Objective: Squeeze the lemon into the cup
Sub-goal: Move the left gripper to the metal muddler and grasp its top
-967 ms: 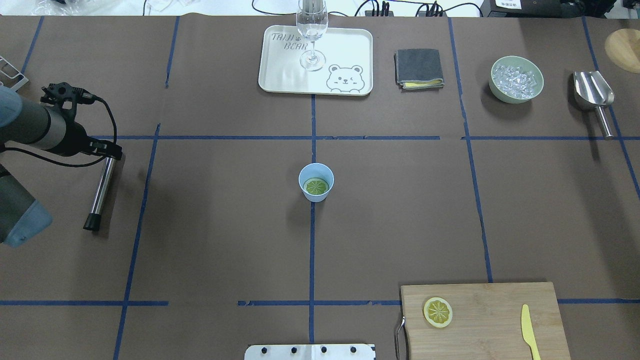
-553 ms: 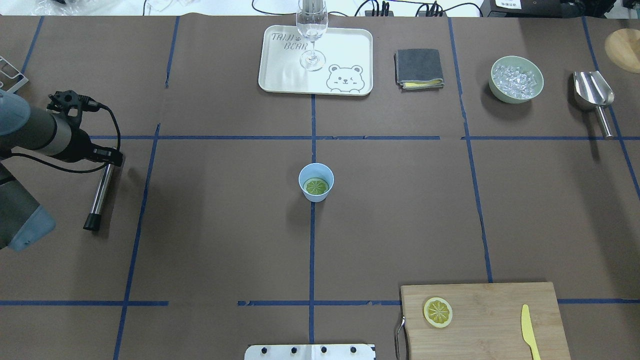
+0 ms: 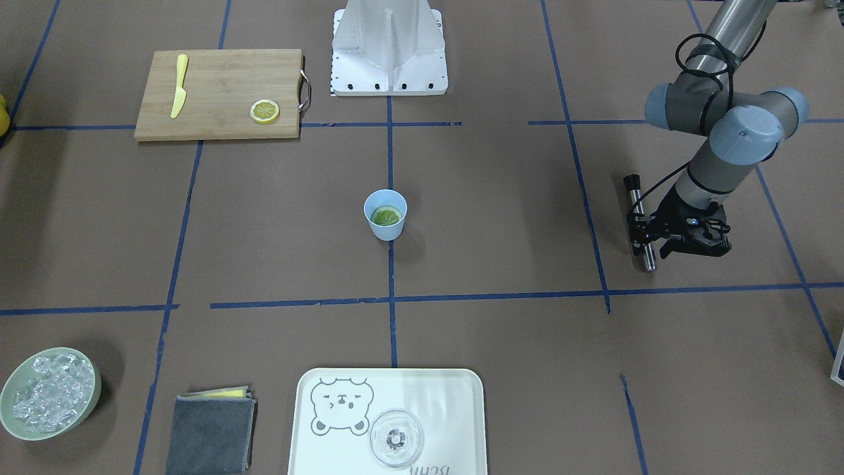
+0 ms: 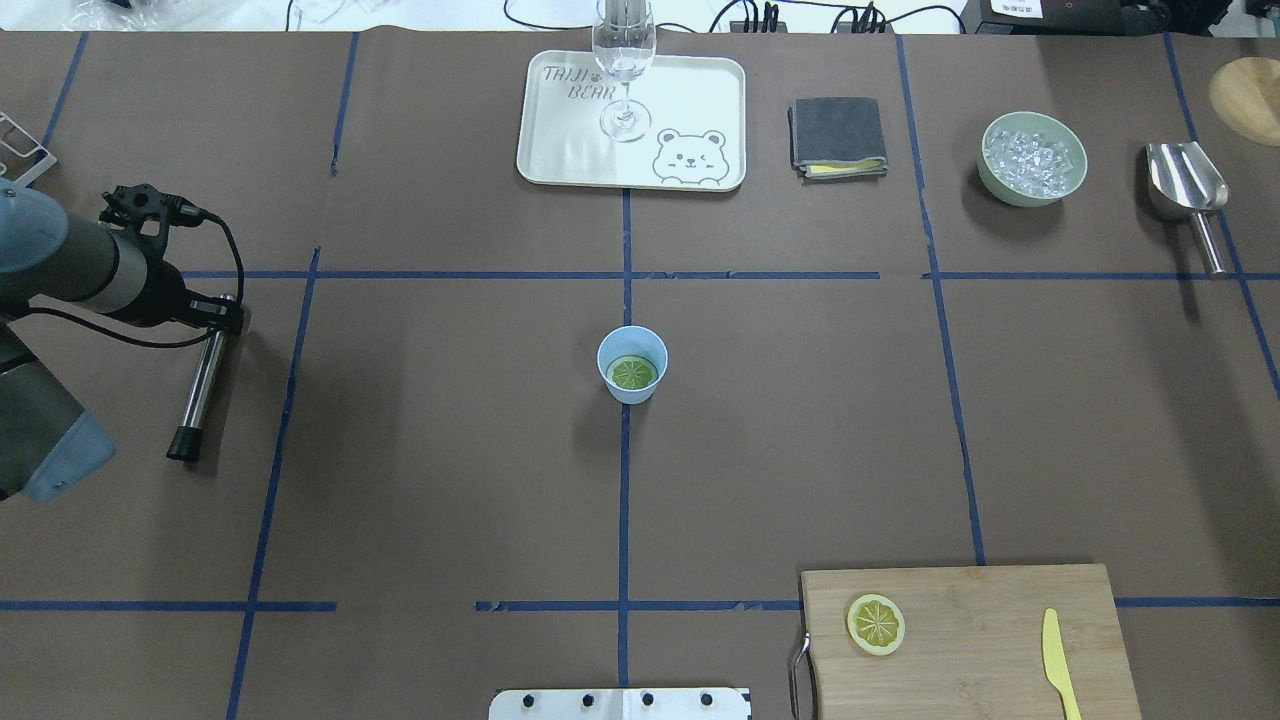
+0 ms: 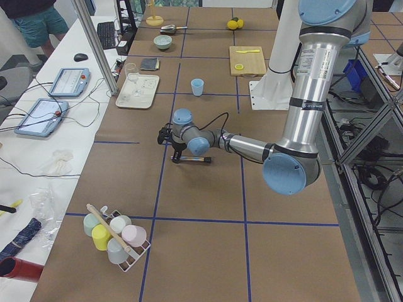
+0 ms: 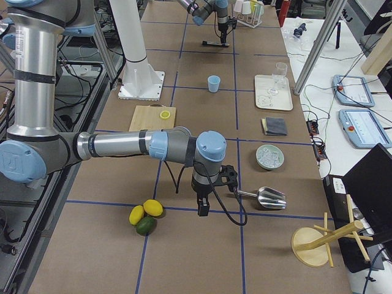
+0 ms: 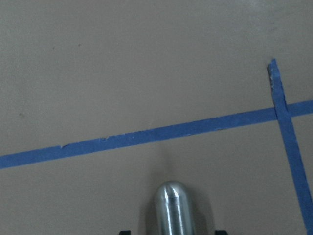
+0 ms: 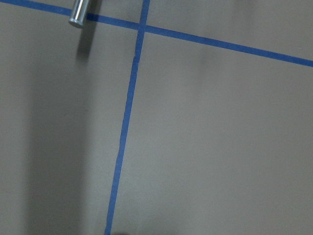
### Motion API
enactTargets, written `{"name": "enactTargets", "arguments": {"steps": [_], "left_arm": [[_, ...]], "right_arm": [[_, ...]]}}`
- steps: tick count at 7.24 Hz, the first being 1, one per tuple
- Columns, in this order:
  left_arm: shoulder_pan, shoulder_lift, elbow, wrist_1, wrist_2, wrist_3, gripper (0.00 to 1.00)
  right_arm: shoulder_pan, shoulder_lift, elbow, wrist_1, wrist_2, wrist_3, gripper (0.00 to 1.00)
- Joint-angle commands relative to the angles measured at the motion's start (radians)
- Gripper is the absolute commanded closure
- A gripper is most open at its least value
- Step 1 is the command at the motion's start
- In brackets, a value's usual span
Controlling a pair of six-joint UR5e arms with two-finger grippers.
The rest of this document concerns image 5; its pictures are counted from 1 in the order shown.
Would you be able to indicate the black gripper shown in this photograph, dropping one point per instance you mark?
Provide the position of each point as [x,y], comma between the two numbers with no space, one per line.
[179,146]

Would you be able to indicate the steel muddler black tip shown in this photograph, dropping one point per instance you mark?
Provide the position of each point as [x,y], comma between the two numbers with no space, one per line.
[207,160]

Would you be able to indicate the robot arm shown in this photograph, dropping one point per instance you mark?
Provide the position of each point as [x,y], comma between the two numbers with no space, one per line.
[290,164]

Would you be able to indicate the light blue paper cup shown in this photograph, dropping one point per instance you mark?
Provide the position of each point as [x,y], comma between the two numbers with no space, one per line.
[197,86]

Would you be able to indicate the pink plastic cup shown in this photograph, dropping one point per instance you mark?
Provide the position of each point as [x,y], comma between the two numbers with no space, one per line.
[134,235]

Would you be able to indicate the white plastic cup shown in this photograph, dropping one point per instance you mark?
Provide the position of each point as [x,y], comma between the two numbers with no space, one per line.
[117,224]

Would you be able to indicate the green plastic cup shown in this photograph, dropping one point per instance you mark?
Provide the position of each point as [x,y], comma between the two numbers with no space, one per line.
[89,222]

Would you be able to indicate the yellow plastic cup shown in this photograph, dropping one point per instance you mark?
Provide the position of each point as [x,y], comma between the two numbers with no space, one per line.
[101,236]

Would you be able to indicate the grey plastic cup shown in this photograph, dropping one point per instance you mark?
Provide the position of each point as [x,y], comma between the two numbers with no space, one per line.
[116,253]

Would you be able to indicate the white bear tray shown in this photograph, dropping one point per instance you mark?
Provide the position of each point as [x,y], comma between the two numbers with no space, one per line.
[139,95]

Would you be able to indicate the clear glass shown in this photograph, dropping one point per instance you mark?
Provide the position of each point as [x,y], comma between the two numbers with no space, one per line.
[131,72]

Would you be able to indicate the grey folded cloth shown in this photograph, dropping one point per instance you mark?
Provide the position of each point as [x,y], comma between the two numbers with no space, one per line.
[150,64]

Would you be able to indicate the green bowl of ice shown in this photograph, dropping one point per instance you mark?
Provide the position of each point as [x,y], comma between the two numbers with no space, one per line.
[163,42]

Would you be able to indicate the bamboo cutting board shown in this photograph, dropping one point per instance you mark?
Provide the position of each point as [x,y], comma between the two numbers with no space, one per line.
[254,64]

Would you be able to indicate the white cloth bag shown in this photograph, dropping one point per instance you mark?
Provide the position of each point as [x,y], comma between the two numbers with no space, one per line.
[59,164]

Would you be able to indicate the yellow plastic knife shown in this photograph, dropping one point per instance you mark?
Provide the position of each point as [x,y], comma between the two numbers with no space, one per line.
[249,51]

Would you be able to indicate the steel ice scoop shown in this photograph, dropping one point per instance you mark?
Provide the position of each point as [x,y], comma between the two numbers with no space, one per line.
[171,29]

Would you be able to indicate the teach pendant tablet far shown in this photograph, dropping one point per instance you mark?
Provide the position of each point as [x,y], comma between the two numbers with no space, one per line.
[70,82]

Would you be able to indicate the teach pendant tablet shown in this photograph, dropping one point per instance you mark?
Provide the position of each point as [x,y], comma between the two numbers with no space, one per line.
[70,82]
[43,118]

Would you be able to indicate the yellow stand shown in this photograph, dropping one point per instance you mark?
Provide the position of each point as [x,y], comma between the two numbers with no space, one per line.
[153,19]

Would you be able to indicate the black computer mouse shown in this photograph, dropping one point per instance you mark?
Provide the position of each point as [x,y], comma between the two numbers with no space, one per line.
[79,57]

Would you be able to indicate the teach pendant tablet near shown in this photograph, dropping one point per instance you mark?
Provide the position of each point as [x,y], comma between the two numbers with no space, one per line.
[43,118]

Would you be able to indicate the clear plastic bag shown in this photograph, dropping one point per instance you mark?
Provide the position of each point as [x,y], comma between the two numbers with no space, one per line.
[48,209]

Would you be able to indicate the whole lemons pile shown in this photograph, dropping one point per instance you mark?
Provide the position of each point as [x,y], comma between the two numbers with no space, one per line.
[235,23]

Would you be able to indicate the black keyboard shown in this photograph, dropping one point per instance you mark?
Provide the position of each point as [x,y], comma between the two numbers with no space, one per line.
[107,34]

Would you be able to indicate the person in teal shorts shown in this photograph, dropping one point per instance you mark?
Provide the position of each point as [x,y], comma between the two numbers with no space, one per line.
[36,21]

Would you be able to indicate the blue storage bin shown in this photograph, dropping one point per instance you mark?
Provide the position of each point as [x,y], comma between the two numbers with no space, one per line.
[356,73]

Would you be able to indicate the red cylinder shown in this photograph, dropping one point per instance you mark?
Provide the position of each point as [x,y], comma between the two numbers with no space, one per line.
[19,269]

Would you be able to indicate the wooden rack handle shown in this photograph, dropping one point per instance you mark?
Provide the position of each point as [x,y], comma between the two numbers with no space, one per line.
[96,213]

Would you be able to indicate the white wire cup rack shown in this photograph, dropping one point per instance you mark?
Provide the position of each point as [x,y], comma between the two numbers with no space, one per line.
[135,252]

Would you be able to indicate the aluminium frame post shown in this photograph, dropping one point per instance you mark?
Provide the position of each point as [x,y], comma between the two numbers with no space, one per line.
[95,44]

